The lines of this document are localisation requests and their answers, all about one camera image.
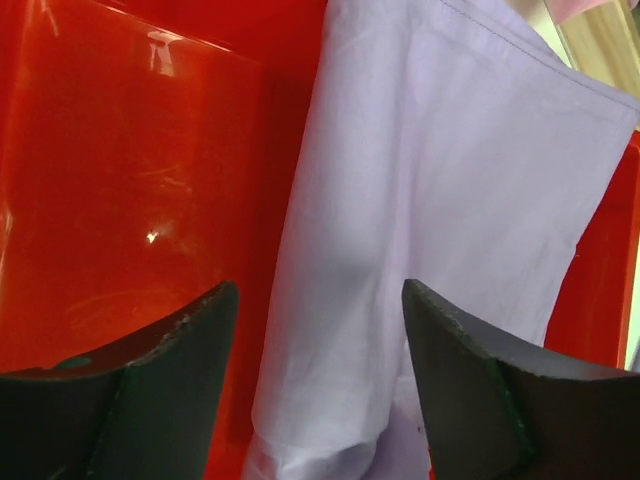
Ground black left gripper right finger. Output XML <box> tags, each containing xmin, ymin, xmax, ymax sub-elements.
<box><xmin>402</xmin><ymin>280</ymin><xmax>639</xmax><ymax>479</ymax></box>

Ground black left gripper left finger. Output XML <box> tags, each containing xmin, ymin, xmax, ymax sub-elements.
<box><xmin>1</xmin><ymin>282</ymin><xmax>239</xmax><ymax>479</ymax></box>

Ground purple trousers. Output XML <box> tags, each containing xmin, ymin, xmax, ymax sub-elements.
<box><xmin>243</xmin><ymin>1</ymin><xmax>639</xmax><ymax>479</ymax></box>

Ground red plastic tray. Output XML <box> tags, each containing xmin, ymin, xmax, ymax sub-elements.
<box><xmin>0</xmin><ymin>0</ymin><xmax>640</xmax><ymax>480</ymax></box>

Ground wooden clothes rack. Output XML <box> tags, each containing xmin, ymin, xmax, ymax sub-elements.
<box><xmin>524</xmin><ymin>0</ymin><xmax>640</xmax><ymax>104</ymax></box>

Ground pink t-shirt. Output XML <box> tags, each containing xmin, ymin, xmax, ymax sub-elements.
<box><xmin>544</xmin><ymin>0</ymin><xmax>606</xmax><ymax>26</ymax></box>

